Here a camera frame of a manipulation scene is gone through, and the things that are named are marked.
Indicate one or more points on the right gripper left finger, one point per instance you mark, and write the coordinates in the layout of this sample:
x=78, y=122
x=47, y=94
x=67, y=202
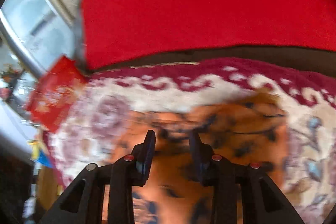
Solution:
x=83, y=199

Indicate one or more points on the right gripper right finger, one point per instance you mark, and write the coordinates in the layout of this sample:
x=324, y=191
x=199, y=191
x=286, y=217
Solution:
x=261, y=198

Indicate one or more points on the orange floral cloth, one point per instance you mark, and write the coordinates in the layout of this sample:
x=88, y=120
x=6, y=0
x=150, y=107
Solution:
x=248, y=131

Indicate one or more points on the blue yellow plastic jug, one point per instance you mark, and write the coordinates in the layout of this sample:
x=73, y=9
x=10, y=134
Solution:
x=39, y=153

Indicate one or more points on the floral plush sofa cover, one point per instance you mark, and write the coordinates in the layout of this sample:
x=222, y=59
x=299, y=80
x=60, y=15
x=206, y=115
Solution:
x=98, y=118

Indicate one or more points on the red gift box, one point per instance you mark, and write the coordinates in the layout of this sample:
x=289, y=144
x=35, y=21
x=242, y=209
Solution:
x=55, y=92

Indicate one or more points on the flower pot on shelf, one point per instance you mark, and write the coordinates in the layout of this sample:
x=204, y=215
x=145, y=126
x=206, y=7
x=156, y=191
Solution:
x=9, y=80

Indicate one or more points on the dark brown leather sofa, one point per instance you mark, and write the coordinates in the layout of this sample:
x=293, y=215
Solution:
x=302, y=59

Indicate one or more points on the white floor air conditioner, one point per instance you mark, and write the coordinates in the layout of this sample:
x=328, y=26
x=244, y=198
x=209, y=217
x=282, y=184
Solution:
x=36, y=33

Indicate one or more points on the red blanket on sofa back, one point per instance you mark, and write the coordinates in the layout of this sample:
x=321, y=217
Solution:
x=121, y=30

